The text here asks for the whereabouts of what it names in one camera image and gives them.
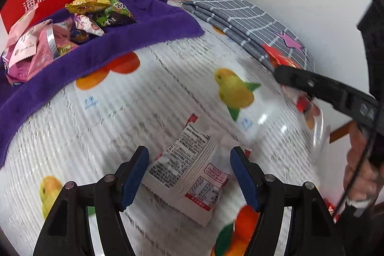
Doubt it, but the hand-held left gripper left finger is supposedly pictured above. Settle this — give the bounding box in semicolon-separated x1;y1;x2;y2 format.
32;146;150;256

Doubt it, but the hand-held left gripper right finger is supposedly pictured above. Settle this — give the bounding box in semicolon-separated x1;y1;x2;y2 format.
230;146;345;256

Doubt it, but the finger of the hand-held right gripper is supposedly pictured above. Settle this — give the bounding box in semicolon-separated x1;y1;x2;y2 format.
274;65;377;121

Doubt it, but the red snack packet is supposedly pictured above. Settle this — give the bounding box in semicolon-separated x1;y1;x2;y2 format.
262;44;318;121

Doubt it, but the white packet red label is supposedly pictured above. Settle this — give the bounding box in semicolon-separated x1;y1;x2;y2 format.
142;113;252;228

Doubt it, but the pink packet yellow edge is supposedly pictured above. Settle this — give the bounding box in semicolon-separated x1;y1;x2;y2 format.
7;43;79;85

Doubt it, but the blue cookie packet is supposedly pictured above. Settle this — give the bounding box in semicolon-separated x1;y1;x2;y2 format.
70;29;98;45

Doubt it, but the purple plush fabric tray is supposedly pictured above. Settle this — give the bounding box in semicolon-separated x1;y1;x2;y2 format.
0;0;205;169

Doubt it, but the white pink printed snack packet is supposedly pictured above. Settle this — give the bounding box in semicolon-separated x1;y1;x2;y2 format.
74;12;105;36

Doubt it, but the pink packet silver edge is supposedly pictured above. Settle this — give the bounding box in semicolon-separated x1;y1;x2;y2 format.
45;18;75;60

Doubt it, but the green snack packet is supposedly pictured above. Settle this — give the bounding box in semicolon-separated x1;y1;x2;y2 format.
93;0;138;28

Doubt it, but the pale pink snack packet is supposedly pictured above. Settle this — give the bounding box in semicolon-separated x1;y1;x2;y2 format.
1;8;54;65

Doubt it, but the person's right forearm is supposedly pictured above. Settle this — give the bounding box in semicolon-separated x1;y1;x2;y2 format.
331;202;384;256

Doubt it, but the person's right hand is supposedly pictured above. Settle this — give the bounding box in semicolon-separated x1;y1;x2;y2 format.
343;125;381;209

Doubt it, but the brown wooden baseboard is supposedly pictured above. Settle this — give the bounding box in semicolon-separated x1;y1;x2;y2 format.
328;121;353;144

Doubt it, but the grey plaid folded cloth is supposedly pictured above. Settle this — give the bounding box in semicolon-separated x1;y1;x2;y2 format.
181;0;315;75

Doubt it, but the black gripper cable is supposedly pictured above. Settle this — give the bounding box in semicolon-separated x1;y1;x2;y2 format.
332;119;377;214

